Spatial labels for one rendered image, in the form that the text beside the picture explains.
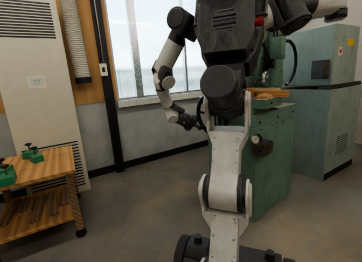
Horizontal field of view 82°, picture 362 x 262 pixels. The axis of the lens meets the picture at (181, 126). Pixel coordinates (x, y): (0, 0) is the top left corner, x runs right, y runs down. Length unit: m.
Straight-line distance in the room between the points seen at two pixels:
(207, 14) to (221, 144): 0.48
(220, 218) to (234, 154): 0.26
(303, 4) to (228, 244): 0.94
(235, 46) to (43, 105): 1.79
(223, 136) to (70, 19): 1.93
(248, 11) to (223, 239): 0.82
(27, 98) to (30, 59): 0.33
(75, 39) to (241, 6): 1.80
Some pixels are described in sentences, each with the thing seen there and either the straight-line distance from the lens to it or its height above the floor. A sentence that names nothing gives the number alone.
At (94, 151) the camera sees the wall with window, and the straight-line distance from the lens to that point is 2.61.
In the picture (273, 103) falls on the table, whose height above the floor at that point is 0.86.
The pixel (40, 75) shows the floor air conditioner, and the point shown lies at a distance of 2.19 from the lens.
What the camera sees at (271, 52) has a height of 1.20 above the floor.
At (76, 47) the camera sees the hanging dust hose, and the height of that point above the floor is 1.42.
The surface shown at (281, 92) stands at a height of 0.93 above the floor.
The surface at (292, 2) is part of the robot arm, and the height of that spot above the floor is 1.31.
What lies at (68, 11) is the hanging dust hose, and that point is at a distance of 2.41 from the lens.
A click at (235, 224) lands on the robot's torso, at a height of 0.51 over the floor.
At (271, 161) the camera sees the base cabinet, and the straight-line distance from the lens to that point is 1.71.
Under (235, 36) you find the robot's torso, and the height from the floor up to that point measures 1.19.
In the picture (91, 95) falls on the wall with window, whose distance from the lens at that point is 2.50.
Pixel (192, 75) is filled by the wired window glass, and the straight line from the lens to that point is 3.09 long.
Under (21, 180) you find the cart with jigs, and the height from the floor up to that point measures 0.53.
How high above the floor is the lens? 1.07
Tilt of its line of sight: 13 degrees down
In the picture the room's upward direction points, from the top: 4 degrees counter-clockwise
